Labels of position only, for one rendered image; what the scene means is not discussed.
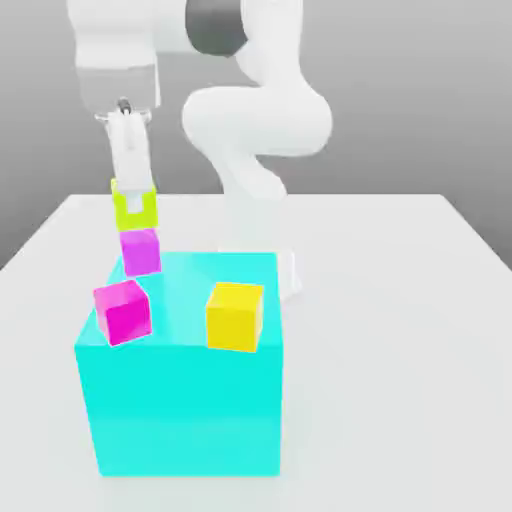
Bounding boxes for small yellow cube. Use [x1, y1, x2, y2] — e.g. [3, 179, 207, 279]
[205, 281, 266, 354]

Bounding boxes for large cyan box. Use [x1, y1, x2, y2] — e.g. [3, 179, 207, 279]
[73, 251, 285, 478]

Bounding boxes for small lime cube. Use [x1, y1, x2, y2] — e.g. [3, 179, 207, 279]
[110, 177, 160, 233]

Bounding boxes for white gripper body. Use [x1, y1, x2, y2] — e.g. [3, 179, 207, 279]
[106, 110, 156, 195]

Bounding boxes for small magenta cube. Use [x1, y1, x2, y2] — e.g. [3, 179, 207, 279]
[92, 279, 154, 348]

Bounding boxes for small violet cube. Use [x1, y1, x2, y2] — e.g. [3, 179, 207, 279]
[119, 227, 163, 278]

